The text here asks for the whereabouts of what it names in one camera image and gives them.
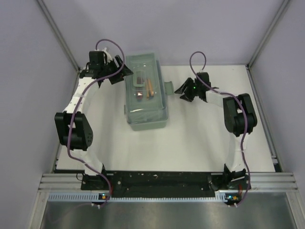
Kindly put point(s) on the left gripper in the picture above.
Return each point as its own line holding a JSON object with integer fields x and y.
{"x": 124, "y": 72}

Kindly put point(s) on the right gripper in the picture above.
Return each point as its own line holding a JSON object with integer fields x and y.
{"x": 185, "y": 88}

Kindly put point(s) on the red handled pliers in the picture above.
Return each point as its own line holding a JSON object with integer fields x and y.
{"x": 140, "y": 83}

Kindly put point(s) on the translucent green tool box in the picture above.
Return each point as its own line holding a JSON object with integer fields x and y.
{"x": 152, "y": 113}

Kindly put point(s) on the orange black utility knife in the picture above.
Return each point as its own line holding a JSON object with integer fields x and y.
{"x": 149, "y": 89}

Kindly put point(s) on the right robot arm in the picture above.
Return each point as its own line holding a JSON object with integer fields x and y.
{"x": 239, "y": 120}

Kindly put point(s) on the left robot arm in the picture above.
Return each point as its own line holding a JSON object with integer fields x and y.
{"x": 73, "y": 128}

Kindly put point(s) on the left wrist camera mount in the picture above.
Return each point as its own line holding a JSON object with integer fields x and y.
{"x": 107, "y": 58}

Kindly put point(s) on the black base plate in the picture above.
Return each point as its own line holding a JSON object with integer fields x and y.
{"x": 155, "y": 184}

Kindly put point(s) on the grey slotted cable duct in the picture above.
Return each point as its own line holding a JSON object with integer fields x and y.
{"x": 101, "y": 197}

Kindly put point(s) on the aluminium frame rail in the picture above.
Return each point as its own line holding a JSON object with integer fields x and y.
{"x": 258, "y": 181}

